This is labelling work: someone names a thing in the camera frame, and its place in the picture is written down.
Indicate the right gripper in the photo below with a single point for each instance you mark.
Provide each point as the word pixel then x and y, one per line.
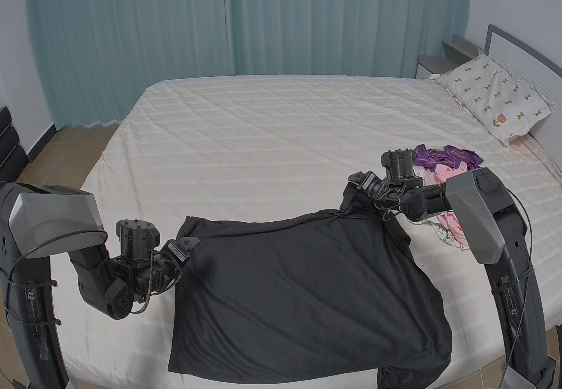
pixel 373 187

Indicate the purple garment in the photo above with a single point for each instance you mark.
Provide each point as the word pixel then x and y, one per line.
pixel 448 157

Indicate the grey white bedside table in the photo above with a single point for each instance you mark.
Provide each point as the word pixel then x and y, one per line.
pixel 432 65

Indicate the pink garment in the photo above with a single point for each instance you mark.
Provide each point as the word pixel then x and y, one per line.
pixel 454 225

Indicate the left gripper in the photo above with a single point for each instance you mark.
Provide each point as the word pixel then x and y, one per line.
pixel 169 268

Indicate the white printed garment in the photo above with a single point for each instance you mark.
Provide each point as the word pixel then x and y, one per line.
pixel 441 230

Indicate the bed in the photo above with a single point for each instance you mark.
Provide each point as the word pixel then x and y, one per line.
pixel 272 137

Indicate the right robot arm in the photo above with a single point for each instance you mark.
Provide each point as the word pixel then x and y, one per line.
pixel 478 211

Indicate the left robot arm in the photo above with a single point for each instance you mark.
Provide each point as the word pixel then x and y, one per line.
pixel 48 211

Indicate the black T-shirt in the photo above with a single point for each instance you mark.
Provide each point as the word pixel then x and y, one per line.
pixel 307 282

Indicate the white printed pillow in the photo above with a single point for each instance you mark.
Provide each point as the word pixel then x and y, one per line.
pixel 496 93

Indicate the black chest of drawers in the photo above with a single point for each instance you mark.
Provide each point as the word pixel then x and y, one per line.
pixel 9 146

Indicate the blue-green curtain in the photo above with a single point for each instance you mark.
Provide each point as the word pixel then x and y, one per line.
pixel 131 27
pixel 342 5

